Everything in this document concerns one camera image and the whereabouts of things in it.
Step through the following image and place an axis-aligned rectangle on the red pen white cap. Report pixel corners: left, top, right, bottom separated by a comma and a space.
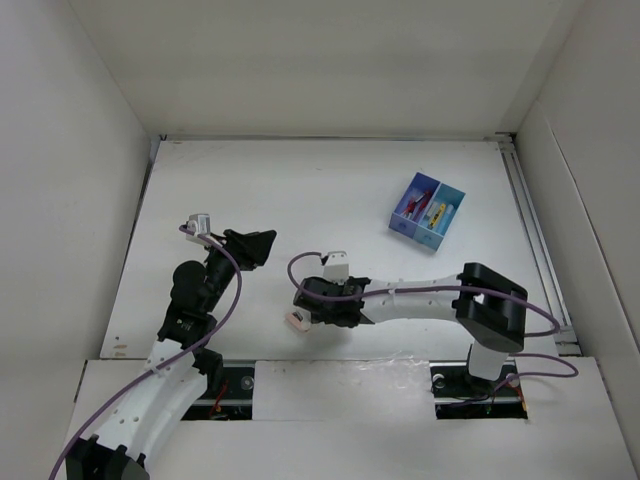
414, 190, 432, 216

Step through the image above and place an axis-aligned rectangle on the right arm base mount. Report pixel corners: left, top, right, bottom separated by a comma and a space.
430, 363, 528, 420

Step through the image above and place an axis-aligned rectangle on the red pen thin slanted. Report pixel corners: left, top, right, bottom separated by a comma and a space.
402, 195, 422, 219

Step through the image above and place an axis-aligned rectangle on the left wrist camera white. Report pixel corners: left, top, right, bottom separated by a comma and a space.
179, 213, 211, 245

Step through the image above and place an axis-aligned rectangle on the blue two-compartment container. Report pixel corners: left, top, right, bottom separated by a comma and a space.
388, 172, 466, 251

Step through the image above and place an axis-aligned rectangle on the grey eraser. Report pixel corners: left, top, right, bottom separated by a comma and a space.
423, 200, 439, 221

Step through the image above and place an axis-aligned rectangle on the white grey correction tape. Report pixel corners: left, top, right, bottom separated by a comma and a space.
292, 310, 305, 322

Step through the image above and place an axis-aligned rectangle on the pink white correction tape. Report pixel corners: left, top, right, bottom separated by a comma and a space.
285, 312, 312, 332

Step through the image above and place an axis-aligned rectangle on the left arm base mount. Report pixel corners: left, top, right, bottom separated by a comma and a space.
182, 363, 255, 421

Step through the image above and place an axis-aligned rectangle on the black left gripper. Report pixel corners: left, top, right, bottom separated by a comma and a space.
202, 230, 274, 313

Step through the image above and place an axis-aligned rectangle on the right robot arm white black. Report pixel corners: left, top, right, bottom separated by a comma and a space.
293, 262, 528, 394

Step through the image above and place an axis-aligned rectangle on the aluminium rail right side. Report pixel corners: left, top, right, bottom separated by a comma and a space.
496, 135, 583, 357

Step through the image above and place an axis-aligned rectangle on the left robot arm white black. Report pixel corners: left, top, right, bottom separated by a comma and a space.
58, 226, 277, 479

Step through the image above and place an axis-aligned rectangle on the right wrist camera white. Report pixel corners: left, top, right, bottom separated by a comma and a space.
321, 251, 350, 284

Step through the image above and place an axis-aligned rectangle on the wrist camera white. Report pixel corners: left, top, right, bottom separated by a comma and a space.
321, 251, 350, 284
179, 213, 211, 245

